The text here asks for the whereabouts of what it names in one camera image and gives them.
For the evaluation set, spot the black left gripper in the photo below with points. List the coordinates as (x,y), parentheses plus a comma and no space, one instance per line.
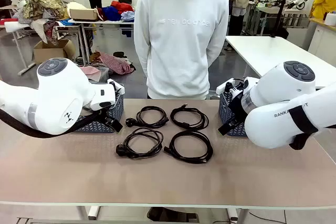
(109,115)

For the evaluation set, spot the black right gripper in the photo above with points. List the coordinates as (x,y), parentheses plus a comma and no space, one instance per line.
(237,108)

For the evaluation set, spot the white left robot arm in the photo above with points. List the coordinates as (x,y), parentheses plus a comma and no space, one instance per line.
(57,98)

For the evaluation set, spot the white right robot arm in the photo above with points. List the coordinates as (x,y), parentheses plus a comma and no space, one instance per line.
(275,129)

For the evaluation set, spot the blue-grey plastic basket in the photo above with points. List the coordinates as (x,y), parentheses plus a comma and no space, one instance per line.
(89,127)
(237,130)

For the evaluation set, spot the pink cloth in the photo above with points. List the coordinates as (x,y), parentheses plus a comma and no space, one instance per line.
(90,72)

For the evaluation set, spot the red plaid clothes heap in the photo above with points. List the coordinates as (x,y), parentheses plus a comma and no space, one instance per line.
(113,62)

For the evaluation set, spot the white side table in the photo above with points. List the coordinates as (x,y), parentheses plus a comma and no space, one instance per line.
(262,51)

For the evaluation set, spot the white table leg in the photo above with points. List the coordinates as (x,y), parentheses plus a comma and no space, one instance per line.
(90,212)
(237,214)

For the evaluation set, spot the person in white sweatshirt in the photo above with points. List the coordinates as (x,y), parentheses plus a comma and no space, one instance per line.
(181,51)

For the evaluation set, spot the open cardboard box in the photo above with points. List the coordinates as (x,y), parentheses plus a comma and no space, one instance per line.
(52,53)

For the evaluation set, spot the black base under table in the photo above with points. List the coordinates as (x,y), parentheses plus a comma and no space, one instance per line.
(168,214)

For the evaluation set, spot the white clothes table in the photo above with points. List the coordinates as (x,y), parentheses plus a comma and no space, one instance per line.
(105,22)

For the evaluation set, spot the red and blue clothes pile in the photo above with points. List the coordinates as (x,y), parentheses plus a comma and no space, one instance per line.
(115,11)

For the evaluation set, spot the flat cardboard box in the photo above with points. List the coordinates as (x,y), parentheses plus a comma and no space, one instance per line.
(84,14)

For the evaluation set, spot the black tripod pole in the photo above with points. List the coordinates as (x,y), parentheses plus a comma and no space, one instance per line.
(282,9)

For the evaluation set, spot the white cabinet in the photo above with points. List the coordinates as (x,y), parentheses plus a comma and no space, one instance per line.
(323,37)

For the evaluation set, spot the patterned clothes pile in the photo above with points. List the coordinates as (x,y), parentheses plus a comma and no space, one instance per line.
(42,6)

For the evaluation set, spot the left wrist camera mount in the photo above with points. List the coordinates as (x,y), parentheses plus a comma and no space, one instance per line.
(118,85)

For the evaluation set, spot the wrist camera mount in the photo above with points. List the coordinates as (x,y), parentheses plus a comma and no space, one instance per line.
(118,85)
(223,87)

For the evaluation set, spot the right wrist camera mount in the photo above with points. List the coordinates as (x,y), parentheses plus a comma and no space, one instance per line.
(223,87)

